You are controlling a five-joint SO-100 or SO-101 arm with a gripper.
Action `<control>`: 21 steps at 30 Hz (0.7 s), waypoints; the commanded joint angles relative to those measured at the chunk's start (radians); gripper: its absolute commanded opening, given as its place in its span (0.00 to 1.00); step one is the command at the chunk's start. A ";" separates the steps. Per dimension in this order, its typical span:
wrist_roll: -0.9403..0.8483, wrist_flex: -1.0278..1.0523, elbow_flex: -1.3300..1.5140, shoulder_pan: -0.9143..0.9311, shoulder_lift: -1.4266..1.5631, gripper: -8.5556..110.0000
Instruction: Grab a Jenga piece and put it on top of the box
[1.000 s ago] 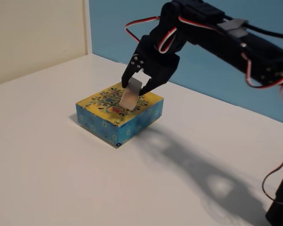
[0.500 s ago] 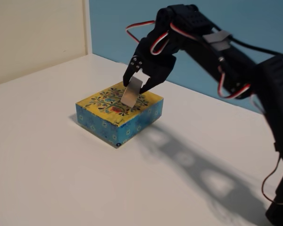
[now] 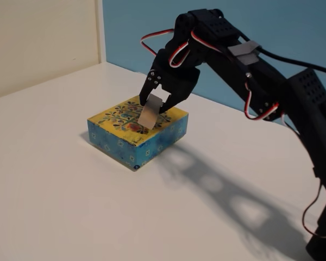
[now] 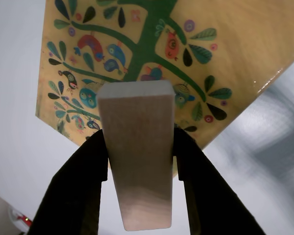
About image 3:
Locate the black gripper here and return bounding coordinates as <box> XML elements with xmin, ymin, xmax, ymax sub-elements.
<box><xmin>139</xmin><ymin>45</ymin><xmax>202</xmax><ymax>113</ymax></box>

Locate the wooden Jenga block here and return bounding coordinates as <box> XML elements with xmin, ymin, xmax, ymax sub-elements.
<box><xmin>137</xmin><ymin>94</ymin><xmax>164</xmax><ymax>131</ymax></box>

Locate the yellow blue floral box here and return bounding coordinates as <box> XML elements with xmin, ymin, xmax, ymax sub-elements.
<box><xmin>86</xmin><ymin>93</ymin><xmax>190</xmax><ymax>171</ymax></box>

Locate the grey tape strip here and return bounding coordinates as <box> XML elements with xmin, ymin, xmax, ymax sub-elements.
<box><xmin>227</xmin><ymin>40</ymin><xmax>262</xmax><ymax>66</ymax></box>

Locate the red white black servo cable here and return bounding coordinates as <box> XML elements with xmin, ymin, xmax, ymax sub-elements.
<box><xmin>140</xmin><ymin>28</ymin><xmax>193</xmax><ymax>69</ymax></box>
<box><xmin>243</xmin><ymin>80</ymin><xmax>288</xmax><ymax>121</ymax></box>
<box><xmin>302</xmin><ymin>176</ymin><xmax>326</xmax><ymax>239</ymax></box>

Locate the black camera cable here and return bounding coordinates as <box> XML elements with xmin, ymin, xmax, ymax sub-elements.
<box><xmin>233</xmin><ymin>26</ymin><xmax>326</xmax><ymax>77</ymax></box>

